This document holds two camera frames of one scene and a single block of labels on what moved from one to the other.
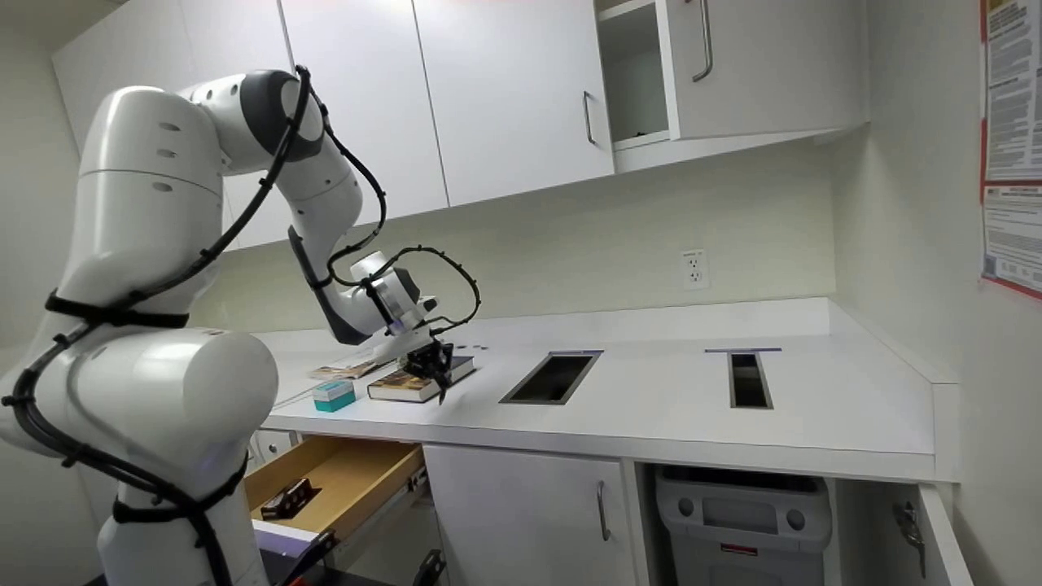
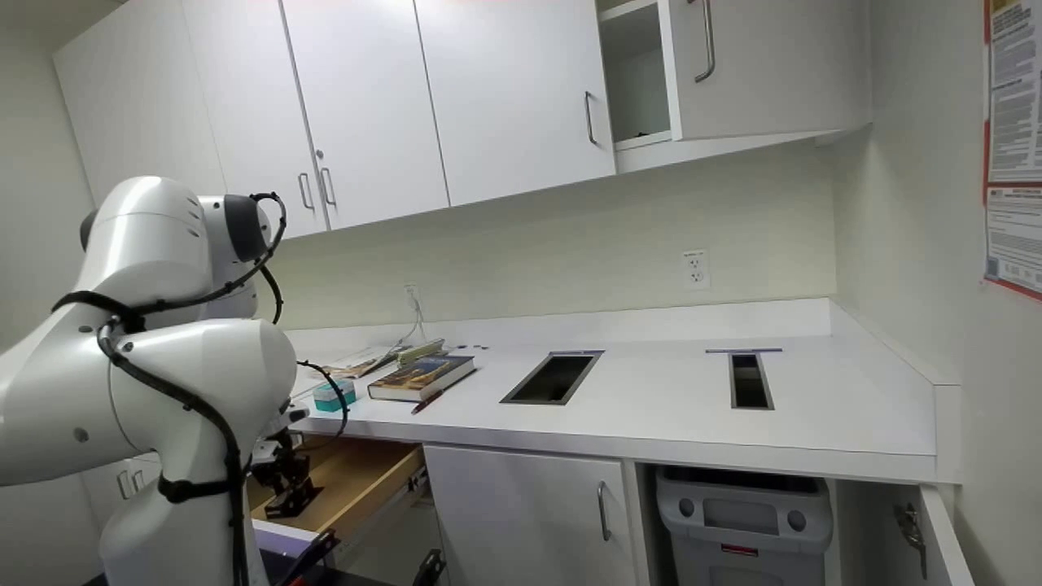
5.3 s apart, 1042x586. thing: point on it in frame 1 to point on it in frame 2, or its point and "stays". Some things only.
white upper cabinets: [437, 106] stays
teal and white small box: [333, 396] stays
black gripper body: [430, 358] to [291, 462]
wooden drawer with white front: [309, 487] stays
